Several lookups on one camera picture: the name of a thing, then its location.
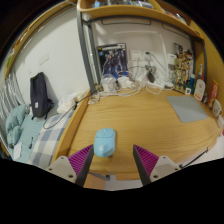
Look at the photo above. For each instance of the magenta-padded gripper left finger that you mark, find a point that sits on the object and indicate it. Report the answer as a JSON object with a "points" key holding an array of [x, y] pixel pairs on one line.
{"points": [[63, 166]]}

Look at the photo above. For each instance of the small white cube clock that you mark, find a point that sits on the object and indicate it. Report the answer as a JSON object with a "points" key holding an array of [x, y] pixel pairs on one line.
{"points": [[188, 90]]}

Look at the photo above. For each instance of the teal pillow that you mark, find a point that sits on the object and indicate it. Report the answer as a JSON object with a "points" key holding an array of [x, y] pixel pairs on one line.
{"points": [[15, 121]]}

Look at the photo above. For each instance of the white slatted bed rail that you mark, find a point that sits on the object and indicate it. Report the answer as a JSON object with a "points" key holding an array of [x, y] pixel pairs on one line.
{"points": [[11, 93]]}

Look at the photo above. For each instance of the light teal blanket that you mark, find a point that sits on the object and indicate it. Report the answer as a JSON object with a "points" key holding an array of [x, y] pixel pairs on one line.
{"points": [[31, 136]]}

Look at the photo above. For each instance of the blue robot model kit box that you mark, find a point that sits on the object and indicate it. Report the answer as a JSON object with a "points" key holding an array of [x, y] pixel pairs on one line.
{"points": [[112, 61]]}

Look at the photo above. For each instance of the wooden shelf unit with items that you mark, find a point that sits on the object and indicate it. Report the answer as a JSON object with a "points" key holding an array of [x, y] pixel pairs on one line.
{"points": [[133, 12]]}

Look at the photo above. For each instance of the brown tree creature figurine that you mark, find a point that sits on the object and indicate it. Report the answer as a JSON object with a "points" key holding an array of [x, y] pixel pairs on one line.
{"points": [[183, 71]]}

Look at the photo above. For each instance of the grey metal shelf frame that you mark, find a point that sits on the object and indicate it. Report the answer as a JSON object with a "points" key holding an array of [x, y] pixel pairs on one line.
{"points": [[85, 60]]}

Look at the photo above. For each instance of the blue white plaid bedsheet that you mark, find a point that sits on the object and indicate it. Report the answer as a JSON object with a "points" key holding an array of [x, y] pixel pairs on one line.
{"points": [[50, 140]]}

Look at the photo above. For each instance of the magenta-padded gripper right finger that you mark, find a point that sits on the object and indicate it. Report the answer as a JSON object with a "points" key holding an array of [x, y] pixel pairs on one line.
{"points": [[163, 166]]}

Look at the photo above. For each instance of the grey rectangular mouse pad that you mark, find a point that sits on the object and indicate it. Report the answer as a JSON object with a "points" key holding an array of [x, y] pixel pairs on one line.
{"points": [[188, 108]]}

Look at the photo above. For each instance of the black backpack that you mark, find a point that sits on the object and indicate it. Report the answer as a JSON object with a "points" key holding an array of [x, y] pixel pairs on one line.
{"points": [[40, 95]]}

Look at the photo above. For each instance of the light blue computer mouse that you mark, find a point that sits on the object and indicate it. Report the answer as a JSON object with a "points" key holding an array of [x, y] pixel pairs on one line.
{"points": [[104, 141]]}

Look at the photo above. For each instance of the white charger block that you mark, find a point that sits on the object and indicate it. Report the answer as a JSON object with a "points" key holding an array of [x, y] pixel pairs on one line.
{"points": [[124, 82]]}

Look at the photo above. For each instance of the dark spray bottle white nozzle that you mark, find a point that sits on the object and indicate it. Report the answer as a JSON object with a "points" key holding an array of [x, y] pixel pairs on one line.
{"points": [[201, 71]]}

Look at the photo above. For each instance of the clear plastic bag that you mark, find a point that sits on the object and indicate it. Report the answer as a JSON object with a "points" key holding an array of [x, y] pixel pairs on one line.
{"points": [[108, 83]]}

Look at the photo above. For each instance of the colourful printed box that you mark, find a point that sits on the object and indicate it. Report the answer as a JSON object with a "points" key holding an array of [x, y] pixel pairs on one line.
{"points": [[180, 47]]}

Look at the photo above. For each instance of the white wall socket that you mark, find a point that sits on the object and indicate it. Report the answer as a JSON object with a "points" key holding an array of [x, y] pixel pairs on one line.
{"points": [[135, 55], [148, 55]]}

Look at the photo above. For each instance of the white crumpled bag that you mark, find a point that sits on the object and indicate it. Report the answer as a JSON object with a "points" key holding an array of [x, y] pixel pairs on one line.
{"points": [[68, 103]]}

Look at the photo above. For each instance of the white bottle with red cap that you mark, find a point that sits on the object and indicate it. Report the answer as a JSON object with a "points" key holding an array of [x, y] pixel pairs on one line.
{"points": [[199, 90]]}

